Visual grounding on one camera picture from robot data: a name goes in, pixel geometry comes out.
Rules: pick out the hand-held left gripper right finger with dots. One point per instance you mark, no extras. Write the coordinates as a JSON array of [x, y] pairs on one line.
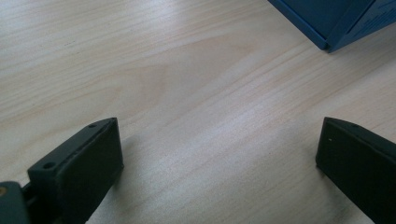
[[361, 168]]

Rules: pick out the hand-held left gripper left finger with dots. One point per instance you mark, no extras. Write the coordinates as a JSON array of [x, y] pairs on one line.
[[77, 168]]

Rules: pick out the blue plastic file rack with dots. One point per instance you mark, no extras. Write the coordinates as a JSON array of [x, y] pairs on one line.
[[339, 18]]

